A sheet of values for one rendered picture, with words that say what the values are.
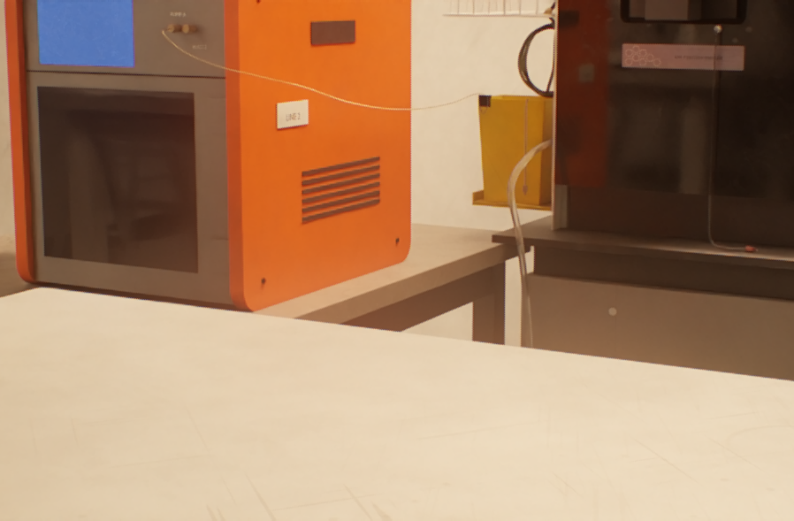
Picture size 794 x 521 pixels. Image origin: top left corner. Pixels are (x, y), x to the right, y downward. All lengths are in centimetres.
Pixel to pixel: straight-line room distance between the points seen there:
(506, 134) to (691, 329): 42
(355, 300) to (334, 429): 123
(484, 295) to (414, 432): 167
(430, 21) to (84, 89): 178
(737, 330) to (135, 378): 142
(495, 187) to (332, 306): 52
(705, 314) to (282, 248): 61
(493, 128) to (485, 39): 125
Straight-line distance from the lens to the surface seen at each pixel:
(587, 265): 219
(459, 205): 361
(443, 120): 360
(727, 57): 215
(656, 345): 216
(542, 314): 221
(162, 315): 94
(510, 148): 230
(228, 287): 184
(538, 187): 229
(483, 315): 239
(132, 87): 189
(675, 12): 210
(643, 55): 218
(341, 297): 191
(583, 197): 227
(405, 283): 204
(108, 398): 76
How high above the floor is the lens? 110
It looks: 10 degrees down
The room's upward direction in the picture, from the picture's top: straight up
